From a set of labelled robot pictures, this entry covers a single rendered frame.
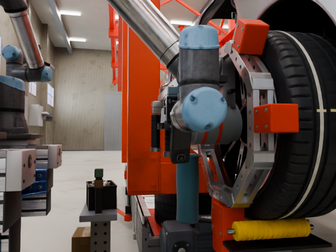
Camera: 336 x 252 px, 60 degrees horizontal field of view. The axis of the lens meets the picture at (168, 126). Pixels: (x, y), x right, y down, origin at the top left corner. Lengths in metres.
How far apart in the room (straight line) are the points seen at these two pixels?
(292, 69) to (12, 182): 0.74
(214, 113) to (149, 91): 1.00
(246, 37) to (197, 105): 0.46
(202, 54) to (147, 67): 0.98
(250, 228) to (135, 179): 0.68
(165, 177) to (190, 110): 1.01
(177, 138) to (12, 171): 0.38
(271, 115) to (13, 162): 0.60
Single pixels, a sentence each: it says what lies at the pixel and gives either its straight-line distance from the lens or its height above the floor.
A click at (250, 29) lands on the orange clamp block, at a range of 0.91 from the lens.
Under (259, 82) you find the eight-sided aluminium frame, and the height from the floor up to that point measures 0.95.
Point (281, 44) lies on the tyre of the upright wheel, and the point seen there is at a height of 1.07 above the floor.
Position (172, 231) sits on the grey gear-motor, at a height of 0.40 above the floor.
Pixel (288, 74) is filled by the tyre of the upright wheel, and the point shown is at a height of 0.97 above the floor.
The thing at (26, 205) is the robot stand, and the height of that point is 0.55.
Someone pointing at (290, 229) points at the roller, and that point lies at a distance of 1.04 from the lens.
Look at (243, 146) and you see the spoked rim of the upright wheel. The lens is 1.12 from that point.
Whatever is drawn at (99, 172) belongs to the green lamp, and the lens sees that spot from 1.39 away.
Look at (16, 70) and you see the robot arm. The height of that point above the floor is 1.13.
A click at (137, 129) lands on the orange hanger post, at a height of 0.84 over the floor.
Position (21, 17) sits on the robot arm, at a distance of 1.45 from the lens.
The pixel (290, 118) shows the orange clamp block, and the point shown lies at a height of 0.85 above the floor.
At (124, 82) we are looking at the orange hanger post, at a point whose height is 1.44.
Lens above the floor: 0.80
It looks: 2 degrees up
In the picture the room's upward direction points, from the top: straight up
